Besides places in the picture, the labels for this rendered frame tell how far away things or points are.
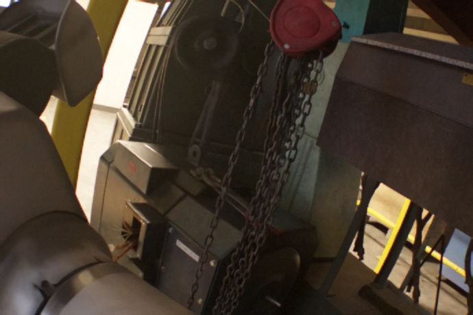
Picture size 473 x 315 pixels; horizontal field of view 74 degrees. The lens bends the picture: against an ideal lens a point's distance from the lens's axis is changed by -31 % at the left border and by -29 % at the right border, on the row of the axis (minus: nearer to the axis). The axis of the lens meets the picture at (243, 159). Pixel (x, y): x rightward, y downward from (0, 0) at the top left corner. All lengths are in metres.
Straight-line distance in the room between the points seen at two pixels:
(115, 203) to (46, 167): 1.26
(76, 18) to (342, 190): 1.53
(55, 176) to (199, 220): 0.95
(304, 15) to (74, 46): 0.65
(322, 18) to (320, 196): 0.92
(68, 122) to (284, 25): 0.52
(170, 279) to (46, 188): 1.02
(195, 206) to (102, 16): 0.61
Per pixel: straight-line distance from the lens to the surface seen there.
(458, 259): 3.89
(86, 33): 0.24
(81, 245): 0.18
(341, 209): 1.69
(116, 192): 1.42
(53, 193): 0.18
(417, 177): 1.16
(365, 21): 1.58
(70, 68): 0.24
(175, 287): 1.17
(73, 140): 0.93
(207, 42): 1.69
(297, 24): 0.83
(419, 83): 1.24
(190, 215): 1.14
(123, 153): 1.37
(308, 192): 1.61
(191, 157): 1.41
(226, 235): 1.06
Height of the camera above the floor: 1.20
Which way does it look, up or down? 11 degrees down
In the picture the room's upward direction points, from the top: 18 degrees clockwise
